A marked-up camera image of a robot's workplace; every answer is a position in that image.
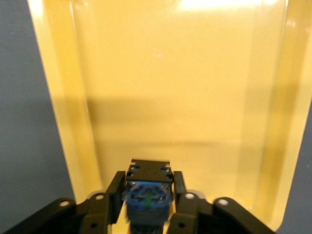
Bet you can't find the yellow plastic tray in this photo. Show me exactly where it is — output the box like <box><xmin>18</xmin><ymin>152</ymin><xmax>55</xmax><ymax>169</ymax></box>
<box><xmin>25</xmin><ymin>0</ymin><xmax>312</xmax><ymax>233</ymax></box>

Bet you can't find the yellow push button switch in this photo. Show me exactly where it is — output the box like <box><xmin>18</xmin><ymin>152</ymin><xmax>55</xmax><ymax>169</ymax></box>
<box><xmin>123</xmin><ymin>158</ymin><xmax>175</xmax><ymax>234</ymax></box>

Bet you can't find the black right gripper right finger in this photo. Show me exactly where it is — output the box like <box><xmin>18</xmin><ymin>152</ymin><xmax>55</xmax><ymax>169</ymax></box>
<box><xmin>167</xmin><ymin>170</ymin><xmax>276</xmax><ymax>234</ymax></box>

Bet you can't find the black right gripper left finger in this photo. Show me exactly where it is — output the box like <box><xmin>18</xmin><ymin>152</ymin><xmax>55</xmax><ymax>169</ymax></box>
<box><xmin>0</xmin><ymin>170</ymin><xmax>128</xmax><ymax>234</ymax></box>

